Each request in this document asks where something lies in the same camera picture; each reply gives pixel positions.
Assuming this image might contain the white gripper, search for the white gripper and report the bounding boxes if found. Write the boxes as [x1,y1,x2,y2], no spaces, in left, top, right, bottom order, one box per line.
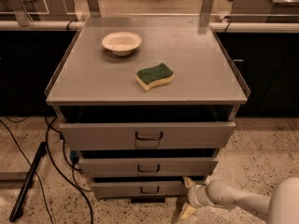
[179,176,209,220]

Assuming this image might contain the grey bottom drawer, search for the grey bottom drawer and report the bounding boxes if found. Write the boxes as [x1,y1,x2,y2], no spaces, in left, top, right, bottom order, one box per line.
[91,180,187,199]

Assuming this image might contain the grey drawer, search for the grey drawer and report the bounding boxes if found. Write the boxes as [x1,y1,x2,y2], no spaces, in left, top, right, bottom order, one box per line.
[60,121,235,150]
[91,180,187,199]
[78,158,218,177]

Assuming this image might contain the grey middle drawer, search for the grey middle drawer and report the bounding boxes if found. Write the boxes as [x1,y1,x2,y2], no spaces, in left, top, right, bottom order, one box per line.
[78,158,218,177]

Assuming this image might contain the grey top drawer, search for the grey top drawer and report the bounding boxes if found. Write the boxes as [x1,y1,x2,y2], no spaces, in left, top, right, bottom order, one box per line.
[60,121,235,150]

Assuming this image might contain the grey metal drawer cabinet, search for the grey metal drawer cabinet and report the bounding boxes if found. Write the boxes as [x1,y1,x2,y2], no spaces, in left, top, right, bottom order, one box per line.
[47,16,249,199]

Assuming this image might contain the green and yellow sponge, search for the green and yellow sponge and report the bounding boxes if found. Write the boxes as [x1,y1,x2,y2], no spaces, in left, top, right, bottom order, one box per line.
[135,63,174,91]

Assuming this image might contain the black bar on floor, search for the black bar on floor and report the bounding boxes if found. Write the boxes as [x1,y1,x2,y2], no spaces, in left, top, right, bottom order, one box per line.
[9,142,47,223]

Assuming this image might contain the white paper bowl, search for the white paper bowl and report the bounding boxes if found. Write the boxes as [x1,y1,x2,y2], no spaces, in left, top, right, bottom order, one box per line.
[102,32,142,56]

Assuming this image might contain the background desk right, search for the background desk right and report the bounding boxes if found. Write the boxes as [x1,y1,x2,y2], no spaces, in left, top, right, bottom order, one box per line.
[229,0,299,23]

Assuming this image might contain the background desk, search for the background desk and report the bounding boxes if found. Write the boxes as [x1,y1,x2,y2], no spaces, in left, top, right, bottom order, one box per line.
[0,0,78,21]
[229,0,299,23]

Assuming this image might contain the background desk left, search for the background desk left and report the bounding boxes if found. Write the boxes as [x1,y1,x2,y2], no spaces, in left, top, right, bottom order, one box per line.
[0,0,78,21]

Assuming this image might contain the thin black floor cable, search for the thin black floor cable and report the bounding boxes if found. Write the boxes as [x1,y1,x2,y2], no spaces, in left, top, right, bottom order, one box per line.
[0,119,55,224]

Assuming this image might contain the right metal post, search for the right metal post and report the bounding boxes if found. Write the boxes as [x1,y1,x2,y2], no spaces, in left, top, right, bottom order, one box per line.
[200,0,214,17]

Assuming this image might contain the centre-left metal post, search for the centre-left metal post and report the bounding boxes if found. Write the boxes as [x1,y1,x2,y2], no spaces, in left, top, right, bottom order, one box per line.
[87,0,101,18]

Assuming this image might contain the left metal post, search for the left metal post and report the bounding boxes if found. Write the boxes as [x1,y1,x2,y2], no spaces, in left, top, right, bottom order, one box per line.
[8,0,31,27]

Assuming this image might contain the white horizontal rail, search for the white horizontal rail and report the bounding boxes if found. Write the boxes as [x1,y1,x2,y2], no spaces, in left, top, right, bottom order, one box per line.
[0,21,299,34]

